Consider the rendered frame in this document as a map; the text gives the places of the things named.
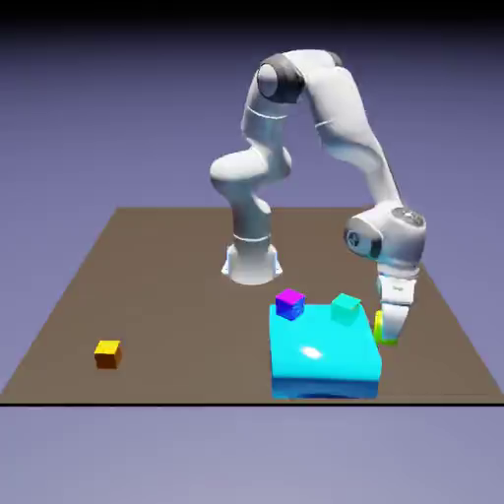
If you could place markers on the small teal cube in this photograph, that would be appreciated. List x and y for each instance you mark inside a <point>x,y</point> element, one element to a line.
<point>345,310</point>

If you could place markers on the small orange cube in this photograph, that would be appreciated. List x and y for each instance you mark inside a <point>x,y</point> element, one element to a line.
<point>107,354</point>

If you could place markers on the small lime green cube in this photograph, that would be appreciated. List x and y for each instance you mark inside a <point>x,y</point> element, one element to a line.
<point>378,329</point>

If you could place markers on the large cyan box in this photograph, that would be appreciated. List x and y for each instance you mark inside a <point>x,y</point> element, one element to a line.
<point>319,350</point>

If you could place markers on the small purple cube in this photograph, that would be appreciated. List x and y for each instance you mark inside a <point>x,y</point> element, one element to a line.
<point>290,304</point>

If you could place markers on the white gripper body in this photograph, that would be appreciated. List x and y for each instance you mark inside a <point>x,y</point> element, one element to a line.
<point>395,315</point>

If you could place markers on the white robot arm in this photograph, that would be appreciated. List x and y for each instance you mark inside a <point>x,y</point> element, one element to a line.
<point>342,118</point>

